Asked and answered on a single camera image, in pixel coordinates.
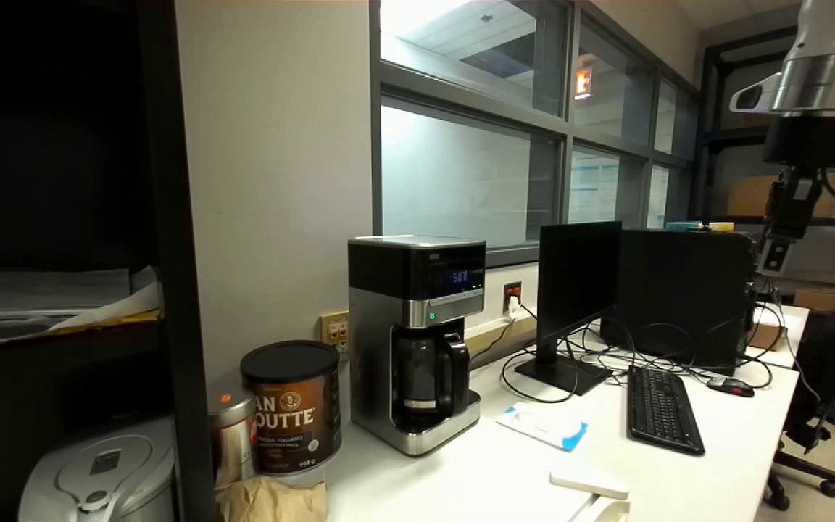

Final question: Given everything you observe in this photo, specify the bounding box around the dark metal storage rack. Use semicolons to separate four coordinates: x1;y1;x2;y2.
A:
691;28;835;305

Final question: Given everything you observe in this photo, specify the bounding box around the beige cable duct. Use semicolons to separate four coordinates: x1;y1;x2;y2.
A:
464;314;539;357

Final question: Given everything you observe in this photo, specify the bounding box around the black computer tower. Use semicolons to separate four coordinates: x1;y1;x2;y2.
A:
600;228;758;375

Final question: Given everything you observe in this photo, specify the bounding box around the black and red mouse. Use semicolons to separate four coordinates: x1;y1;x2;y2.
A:
707;376;756;398

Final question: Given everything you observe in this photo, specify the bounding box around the black office chair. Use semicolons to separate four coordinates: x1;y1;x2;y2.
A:
765;299;835;511

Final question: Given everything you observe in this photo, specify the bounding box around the black keyboard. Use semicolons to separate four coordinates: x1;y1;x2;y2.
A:
626;364;707;457

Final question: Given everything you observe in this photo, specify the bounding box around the blue and white packet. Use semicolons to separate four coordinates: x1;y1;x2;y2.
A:
495;402;589;452

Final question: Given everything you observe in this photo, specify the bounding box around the flat white box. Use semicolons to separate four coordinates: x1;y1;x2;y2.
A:
549;464;631;502

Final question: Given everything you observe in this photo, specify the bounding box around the brown coffee can black lid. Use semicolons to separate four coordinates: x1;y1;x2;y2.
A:
240;340;343;476

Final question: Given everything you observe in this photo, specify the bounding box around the black shelf unit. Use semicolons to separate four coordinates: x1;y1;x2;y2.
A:
0;0;217;522

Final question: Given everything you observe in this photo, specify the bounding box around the black computer monitor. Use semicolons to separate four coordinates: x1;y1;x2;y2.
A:
515;220;623;397

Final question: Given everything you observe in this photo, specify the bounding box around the stack of papers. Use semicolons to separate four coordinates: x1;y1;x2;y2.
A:
0;265;165;347

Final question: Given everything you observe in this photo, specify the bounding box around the window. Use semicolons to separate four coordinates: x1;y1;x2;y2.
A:
370;0;702;268

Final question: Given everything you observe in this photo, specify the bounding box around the glass coffee carafe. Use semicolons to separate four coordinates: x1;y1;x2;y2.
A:
393;329;471;423

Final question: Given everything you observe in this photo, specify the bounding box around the tangle of black cables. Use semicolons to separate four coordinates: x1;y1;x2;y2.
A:
566;275;804;392

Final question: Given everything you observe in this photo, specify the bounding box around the small cardboard box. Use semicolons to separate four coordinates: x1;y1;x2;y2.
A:
794;286;835;313

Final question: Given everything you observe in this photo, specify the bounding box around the large cardboard box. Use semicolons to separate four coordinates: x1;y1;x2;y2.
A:
725;173;835;219

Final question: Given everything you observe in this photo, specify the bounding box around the black cable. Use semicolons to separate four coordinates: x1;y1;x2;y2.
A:
469;301;592;405

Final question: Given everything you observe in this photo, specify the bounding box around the black and steel coffeemaker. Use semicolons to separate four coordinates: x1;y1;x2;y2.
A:
347;233;488;458

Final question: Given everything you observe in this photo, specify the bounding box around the crumpled brown paper bag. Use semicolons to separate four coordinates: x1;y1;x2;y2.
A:
215;475;330;522

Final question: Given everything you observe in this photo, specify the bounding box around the silver coffee tin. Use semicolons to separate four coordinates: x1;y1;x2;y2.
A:
207;391;259;488

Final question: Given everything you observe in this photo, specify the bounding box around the white lidded kitchen appliance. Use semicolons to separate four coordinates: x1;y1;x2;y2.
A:
17;416;176;522

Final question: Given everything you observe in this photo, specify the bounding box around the yellow wall socket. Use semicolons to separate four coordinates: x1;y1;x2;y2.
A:
319;310;351;355

